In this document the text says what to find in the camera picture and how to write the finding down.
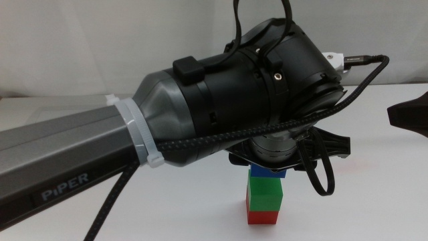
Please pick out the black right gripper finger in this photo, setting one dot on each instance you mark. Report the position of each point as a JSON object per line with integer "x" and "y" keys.
{"x": 411, "y": 117}

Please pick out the white zip tie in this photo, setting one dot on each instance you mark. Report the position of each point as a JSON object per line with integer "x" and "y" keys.
{"x": 140, "y": 127}

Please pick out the red cube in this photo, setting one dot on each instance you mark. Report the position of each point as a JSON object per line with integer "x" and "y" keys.
{"x": 262, "y": 217}

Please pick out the green cube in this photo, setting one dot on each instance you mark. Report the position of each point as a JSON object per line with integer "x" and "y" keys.
{"x": 265, "y": 192}

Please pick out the blue cube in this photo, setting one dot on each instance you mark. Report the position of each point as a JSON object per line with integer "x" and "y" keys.
{"x": 267, "y": 171}

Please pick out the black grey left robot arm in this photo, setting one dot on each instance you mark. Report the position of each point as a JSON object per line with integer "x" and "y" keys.
{"x": 234, "y": 90}

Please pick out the white fabric backdrop curtain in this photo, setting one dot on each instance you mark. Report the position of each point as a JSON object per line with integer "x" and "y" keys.
{"x": 83, "y": 40}

